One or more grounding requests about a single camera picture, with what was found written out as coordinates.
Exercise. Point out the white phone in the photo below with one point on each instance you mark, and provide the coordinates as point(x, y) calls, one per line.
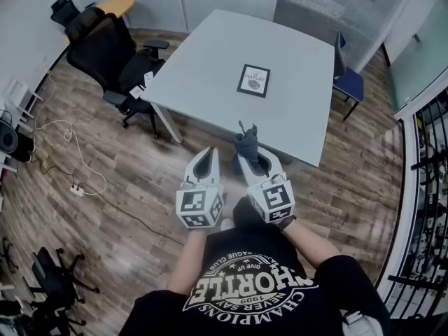
point(148, 77)

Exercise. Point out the white table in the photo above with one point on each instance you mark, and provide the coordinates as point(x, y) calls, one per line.
point(227, 47)

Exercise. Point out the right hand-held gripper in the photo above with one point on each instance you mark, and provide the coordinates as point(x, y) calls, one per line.
point(276, 201)

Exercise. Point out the person's white shoe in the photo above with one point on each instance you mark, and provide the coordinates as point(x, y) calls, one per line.
point(227, 223)

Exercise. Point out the person's black printed t-shirt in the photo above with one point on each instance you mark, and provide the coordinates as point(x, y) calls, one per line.
point(245, 310)

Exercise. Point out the black framed text picture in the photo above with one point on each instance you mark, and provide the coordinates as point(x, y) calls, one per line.
point(253, 79)

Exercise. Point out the grey round speaker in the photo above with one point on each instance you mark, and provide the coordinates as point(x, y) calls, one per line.
point(7, 138)

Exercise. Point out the white tag card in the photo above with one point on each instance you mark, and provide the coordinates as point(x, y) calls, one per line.
point(137, 92)

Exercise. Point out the black swivel chair base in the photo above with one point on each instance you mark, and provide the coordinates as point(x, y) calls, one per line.
point(59, 282)

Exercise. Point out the person's right forearm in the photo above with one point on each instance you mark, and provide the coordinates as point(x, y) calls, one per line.
point(311, 247)

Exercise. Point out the dark blue cloth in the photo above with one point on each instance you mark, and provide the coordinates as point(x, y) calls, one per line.
point(246, 145)

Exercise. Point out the white power strip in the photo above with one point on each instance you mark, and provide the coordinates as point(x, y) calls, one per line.
point(77, 190)

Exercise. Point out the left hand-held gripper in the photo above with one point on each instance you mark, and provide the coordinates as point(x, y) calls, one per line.
point(199, 205)

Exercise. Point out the black mesh office chair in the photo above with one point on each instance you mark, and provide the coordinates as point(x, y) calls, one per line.
point(101, 54)

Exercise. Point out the black metal shelf rack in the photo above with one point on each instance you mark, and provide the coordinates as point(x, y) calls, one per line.
point(430, 159)

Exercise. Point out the black wristwatch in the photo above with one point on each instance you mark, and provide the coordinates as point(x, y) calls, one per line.
point(285, 223)

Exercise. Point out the person's left forearm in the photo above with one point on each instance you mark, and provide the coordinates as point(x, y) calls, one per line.
point(185, 264)

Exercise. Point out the person's black trousers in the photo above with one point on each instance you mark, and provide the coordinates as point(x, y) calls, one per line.
point(245, 208)

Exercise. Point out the white metal rack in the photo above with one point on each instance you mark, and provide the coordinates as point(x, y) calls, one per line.
point(21, 96)

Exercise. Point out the black shoes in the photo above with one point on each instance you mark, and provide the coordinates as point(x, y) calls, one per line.
point(24, 148)

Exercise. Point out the blue chair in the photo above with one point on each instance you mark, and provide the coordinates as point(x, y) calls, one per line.
point(350, 82)

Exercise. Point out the yellow round side table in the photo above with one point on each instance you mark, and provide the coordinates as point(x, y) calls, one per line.
point(115, 5)

